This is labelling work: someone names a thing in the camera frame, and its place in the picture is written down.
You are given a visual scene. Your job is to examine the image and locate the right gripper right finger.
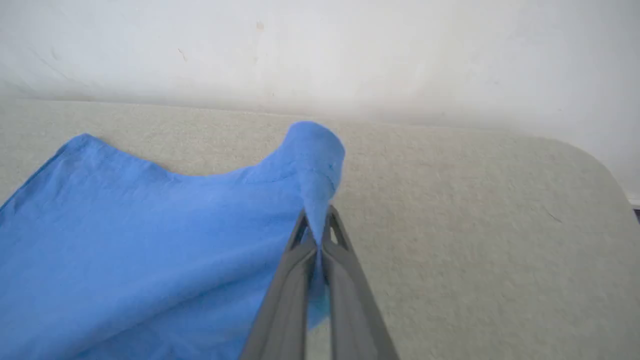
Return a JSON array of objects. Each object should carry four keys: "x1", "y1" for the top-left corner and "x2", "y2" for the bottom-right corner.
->
[{"x1": 320, "y1": 205, "x2": 401, "y2": 360}]

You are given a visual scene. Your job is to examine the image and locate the grey fabric sofa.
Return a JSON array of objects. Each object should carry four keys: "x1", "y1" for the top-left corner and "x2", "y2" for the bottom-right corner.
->
[{"x1": 0, "y1": 97, "x2": 640, "y2": 360}]

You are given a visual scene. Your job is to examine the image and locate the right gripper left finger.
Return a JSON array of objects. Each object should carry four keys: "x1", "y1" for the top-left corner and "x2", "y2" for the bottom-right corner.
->
[{"x1": 240, "y1": 209, "x2": 321, "y2": 360}]

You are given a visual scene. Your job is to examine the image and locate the blue garment with red-white trim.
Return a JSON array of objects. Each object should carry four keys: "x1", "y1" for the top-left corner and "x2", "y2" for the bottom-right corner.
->
[{"x1": 0, "y1": 121, "x2": 346, "y2": 360}]

